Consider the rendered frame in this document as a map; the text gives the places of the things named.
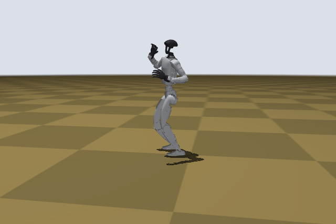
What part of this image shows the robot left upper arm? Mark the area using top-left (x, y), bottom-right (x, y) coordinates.
top-left (170, 59), bottom-right (187, 83)

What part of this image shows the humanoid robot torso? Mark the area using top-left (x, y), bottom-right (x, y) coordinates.
top-left (161, 55), bottom-right (177, 98)

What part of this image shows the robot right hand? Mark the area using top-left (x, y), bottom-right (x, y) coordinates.
top-left (149, 44), bottom-right (158, 59)

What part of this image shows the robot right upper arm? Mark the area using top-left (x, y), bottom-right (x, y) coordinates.
top-left (154, 57), bottom-right (164, 69)

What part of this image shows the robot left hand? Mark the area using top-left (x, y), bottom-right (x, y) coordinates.
top-left (152, 69), bottom-right (170, 82)

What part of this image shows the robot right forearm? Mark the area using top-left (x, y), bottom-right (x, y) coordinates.
top-left (148, 55), bottom-right (158, 65)

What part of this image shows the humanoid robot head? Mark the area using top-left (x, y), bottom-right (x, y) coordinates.
top-left (164, 40), bottom-right (178, 58)

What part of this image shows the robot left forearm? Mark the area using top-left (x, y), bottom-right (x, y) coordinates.
top-left (168, 76), bottom-right (188, 84)

